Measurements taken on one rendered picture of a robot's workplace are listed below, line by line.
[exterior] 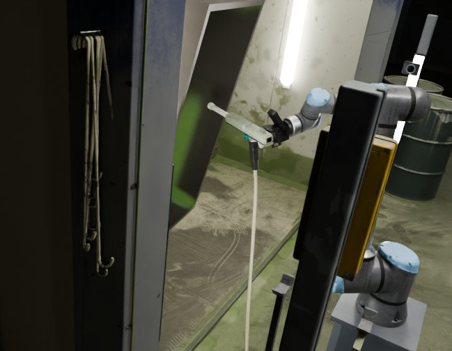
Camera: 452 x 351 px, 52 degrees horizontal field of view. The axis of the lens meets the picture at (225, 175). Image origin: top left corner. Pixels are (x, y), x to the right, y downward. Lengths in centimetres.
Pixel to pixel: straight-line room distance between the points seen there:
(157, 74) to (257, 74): 303
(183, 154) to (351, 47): 173
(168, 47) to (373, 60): 278
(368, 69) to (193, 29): 222
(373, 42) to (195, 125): 172
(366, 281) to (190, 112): 130
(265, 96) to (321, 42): 66
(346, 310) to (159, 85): 117
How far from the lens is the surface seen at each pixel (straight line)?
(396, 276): 176
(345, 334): 187
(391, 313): 185
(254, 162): 204
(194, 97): 245
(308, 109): 207
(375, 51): 371
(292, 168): 411
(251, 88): 409
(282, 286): 113
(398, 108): 154
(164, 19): 104
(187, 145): 255
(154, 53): 103
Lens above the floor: 178
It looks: 25 degrees down
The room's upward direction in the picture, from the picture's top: 8 degrees clockwise
